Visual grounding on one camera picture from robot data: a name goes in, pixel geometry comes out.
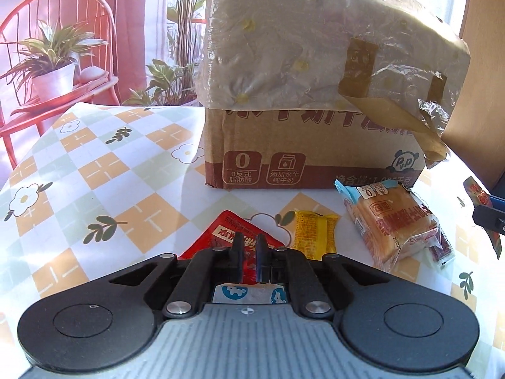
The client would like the brown cardboard box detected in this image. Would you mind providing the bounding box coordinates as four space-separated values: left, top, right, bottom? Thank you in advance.
204 106 429 191
195 0 472 166

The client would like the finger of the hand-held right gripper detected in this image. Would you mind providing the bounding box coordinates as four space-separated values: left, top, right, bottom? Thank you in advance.
471 193 505 234

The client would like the small red white packet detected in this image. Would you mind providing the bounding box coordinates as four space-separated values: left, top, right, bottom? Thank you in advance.
419 224 457 272

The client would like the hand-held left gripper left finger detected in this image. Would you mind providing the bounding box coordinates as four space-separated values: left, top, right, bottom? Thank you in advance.
108 232 247 320

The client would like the brown wooden board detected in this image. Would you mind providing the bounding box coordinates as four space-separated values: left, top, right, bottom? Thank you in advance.
443 0 505 200

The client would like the yellow snack packet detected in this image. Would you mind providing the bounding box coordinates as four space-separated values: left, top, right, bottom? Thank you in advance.
291 210 341 262

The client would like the white blue print packet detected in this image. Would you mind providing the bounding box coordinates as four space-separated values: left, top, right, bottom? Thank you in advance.
211 282 290 305

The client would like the shiny red snack packet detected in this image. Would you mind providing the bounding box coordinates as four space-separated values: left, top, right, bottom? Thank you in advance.
461 176 505 262

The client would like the bread packet with red print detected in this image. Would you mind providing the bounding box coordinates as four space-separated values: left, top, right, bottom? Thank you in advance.
335 178 441 274

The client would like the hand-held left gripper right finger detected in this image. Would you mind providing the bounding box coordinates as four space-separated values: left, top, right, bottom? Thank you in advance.
256 234 389 319

